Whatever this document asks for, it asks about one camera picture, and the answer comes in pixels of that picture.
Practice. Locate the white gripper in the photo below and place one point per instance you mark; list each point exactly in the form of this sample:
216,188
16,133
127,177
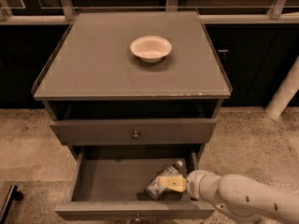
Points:
193,183

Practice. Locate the clear plastic water bottle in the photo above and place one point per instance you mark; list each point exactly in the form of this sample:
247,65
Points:
154,189

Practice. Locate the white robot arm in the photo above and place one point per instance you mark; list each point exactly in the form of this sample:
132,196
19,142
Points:
240,198

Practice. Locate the middle drawer metal knob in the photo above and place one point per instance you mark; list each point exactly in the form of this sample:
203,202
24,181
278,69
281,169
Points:
137,220

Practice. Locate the top grey drawer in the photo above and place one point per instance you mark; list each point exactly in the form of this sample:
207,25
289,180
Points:
109,132

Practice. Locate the round metal drawer knob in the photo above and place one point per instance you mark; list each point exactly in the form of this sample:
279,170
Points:
135,135

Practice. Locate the open middle grey drawer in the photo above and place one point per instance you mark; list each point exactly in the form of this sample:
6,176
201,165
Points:
114,188

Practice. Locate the grey drawer cabinet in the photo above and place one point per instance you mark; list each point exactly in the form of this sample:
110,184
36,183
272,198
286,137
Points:
94,75

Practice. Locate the white bowl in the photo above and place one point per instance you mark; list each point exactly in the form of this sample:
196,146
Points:
150,48

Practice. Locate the white round pillar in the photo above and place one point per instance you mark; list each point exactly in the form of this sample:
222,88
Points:
287,89

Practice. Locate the black wheeled base corner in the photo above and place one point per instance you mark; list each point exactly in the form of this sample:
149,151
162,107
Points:
13,195

